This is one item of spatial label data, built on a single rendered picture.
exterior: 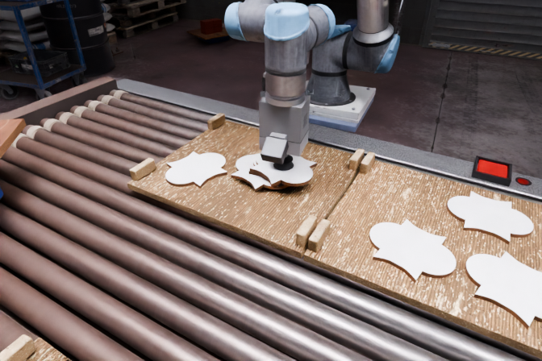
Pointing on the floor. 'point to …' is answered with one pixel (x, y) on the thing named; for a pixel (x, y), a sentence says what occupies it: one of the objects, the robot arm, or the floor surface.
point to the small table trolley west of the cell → (9, 80)
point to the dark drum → (57, 40)
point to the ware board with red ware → (210, 31)
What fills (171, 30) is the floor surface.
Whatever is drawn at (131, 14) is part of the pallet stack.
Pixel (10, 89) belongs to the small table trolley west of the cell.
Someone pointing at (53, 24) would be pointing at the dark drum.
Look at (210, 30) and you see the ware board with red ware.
